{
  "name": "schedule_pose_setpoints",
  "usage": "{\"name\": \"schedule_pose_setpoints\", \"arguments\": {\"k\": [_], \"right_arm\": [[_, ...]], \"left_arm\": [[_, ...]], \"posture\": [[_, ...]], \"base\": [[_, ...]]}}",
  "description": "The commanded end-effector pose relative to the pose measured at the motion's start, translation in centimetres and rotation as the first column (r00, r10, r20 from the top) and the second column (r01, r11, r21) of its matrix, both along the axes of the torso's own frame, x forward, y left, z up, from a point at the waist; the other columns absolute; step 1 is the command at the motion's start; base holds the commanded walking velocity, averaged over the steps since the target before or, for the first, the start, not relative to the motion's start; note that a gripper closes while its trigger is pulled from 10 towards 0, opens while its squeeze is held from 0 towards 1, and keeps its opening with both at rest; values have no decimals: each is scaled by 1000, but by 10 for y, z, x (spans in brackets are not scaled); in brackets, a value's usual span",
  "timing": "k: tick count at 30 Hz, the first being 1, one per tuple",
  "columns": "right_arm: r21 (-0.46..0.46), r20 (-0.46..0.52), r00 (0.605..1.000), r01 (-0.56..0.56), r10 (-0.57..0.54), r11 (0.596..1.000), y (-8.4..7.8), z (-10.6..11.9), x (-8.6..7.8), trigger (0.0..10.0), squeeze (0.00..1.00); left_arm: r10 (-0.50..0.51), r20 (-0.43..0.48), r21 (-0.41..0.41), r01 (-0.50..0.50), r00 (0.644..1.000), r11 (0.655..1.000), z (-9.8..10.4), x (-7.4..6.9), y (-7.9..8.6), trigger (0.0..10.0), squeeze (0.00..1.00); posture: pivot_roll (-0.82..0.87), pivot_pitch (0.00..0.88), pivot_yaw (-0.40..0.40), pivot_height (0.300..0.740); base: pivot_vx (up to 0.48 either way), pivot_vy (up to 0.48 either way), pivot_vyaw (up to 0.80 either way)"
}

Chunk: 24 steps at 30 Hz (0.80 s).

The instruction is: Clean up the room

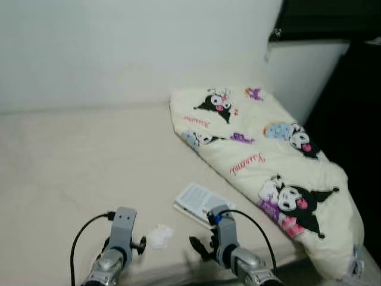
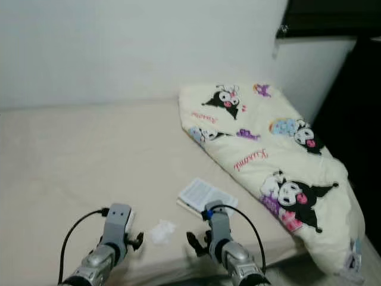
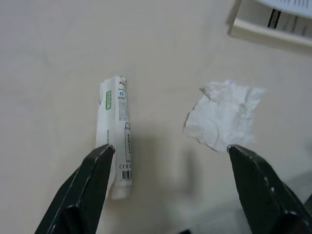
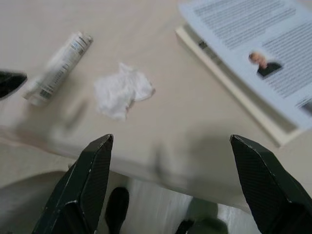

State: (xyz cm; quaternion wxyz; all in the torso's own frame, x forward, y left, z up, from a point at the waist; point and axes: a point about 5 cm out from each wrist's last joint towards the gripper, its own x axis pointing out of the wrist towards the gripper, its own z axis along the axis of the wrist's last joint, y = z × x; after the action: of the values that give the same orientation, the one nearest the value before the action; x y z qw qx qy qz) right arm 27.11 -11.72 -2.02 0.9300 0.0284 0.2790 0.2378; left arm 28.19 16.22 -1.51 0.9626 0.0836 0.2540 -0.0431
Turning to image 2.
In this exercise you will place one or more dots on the black cabinet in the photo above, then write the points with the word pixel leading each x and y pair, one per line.
pixel 363 119

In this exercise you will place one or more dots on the white tissue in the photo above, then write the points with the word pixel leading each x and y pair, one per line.
pixel 162 232

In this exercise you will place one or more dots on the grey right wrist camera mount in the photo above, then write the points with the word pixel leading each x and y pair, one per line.
pixel 219 229

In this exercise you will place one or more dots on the dark window with black frame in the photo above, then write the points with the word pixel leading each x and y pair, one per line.
pixel 333 18

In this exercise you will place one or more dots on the cream sheeted mattress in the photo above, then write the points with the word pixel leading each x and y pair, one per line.
pixel 95 155

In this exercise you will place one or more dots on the cream cartoon print quilt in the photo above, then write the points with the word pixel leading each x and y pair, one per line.
pixel 268 149

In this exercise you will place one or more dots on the small silver window latch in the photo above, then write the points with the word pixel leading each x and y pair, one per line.
pixel 283 30

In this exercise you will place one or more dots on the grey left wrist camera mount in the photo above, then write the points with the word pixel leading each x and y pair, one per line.
pixel 119 223

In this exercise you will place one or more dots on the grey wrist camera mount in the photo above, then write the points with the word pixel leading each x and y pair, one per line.
pixel 119 223
pixel 219 229

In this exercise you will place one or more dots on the white printed book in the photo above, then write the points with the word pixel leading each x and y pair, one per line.
pixel 199 192

